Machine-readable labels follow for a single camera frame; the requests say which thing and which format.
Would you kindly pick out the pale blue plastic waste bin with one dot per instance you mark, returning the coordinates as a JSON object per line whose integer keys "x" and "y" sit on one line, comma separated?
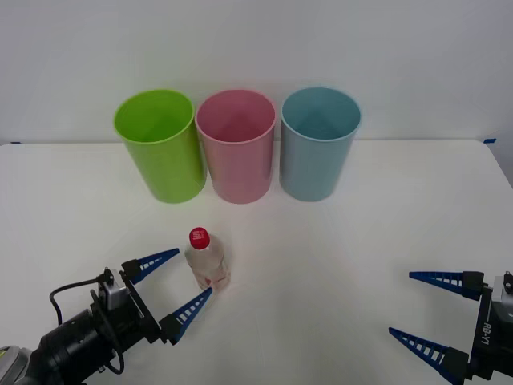
{"x": 312, "y": 168}

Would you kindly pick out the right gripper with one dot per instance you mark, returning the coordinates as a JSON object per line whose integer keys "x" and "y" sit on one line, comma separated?
{"x": 491, "y": 345}

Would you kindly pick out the green plastic waste bin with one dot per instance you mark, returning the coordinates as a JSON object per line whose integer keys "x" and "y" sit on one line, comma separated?
{"x": 168, "y": 168}

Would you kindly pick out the clear bottle with red cap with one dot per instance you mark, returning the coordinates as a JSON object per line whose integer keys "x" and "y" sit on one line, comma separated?
{"x": 208, "y": 264}

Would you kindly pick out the pink plastic waste bin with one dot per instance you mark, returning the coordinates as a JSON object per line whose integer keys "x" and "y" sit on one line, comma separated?
{"x": 240, "y": 172}

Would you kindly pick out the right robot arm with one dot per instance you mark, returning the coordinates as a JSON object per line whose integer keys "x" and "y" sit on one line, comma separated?
{"x": 501, "y": 293}

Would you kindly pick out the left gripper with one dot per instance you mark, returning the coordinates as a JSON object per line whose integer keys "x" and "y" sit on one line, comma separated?
{"x": 136, "y": 322}

